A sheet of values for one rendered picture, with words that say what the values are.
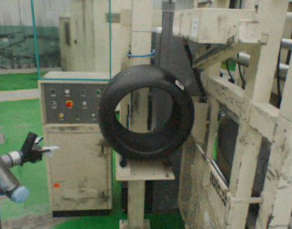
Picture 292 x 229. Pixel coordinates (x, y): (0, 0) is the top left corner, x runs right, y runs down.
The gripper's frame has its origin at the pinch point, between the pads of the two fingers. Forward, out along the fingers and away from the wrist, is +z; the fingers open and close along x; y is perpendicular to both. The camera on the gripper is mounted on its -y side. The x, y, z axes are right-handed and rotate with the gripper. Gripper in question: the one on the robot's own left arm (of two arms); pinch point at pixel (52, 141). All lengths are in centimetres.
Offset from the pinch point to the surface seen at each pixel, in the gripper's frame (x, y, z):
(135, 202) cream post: 22, 69, 63
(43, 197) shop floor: -77, 118, 47
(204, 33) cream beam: 62, -70, 33
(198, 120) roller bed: 48, -8, 86
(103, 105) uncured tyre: 16.3, -22.7, 22.1
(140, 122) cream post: 14, 1, 65
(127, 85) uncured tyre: 26, -36, 29
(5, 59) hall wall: -778, 182, 387
